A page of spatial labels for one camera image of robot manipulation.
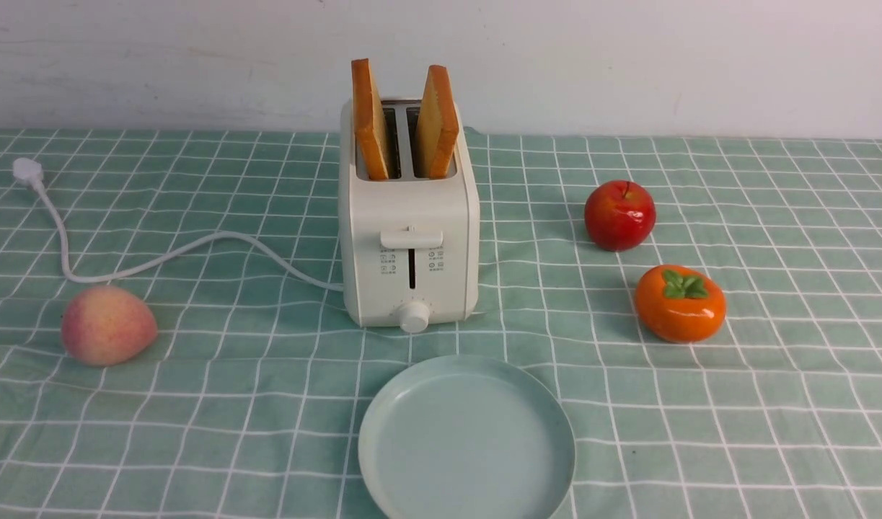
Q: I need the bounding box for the toasted bread slice slot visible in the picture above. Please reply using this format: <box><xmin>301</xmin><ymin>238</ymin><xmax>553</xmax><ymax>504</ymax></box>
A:
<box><xmin>351</xmin><ymin>58</ymin><xmax>390</xmax><ymax>181</ymax></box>
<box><xmin>415</xmin><ymin>63</ymin><xmax>460</xmax><ymax>179</ymax></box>

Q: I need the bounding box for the white two-slot toaster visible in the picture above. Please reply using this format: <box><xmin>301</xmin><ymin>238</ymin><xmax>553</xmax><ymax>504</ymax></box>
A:
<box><xmin>338</xmin><ymin>97</ymin><xmax>480</xmax><ymax>333</ymax></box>

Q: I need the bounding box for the light green round plate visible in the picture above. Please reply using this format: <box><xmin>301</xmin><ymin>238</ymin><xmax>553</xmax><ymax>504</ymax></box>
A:
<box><xmin>358</xmin><ymin>355</ymin><xmax>576</xmax><ymax>518</ymax></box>

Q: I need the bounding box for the red apple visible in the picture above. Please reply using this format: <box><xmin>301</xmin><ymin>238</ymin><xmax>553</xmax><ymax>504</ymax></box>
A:
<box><xmin>583</xmin><ymin>179</ymin><xmax>657</xmax><ymax>251</ymax></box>

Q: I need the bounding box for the green checkered tablecloth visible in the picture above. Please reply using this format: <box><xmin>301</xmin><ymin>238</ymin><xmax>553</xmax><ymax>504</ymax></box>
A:
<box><xmin>0</xmin><ymin>129</ymin><xmax>882</xmax><ymax>518</ymax></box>

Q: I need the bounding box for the orange persimmon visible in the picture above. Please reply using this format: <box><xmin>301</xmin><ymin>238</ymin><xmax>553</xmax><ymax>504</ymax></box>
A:
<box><xmin>634</xmin><ymin>264</ymin><xmax>728</xmax><ymax>344</ymax></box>

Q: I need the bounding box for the pink peach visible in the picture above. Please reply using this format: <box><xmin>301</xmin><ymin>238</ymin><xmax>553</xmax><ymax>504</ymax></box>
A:
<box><xmin>61</xmin><ymin>285</ymin><xmax>159</xmax><ymax>367</ymax></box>

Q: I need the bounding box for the white toaster power cable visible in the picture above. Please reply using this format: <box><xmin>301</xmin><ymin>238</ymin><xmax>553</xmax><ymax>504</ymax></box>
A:
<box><xmin>12</xmin><ymin>158</ymin><xmax>345</xmax><ymax>293</ymax></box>

